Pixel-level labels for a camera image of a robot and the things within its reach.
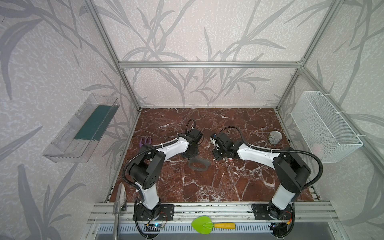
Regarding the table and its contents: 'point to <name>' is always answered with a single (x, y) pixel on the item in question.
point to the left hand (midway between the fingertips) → (195, 150)
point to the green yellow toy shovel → (203, 225)
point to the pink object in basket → (317, 150)
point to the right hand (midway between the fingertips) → (216, 147)
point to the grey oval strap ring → (199, 160)
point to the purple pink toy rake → (141, 144)
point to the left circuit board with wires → (157, 225)
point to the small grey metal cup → (275, 137)
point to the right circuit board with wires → (280, 229)
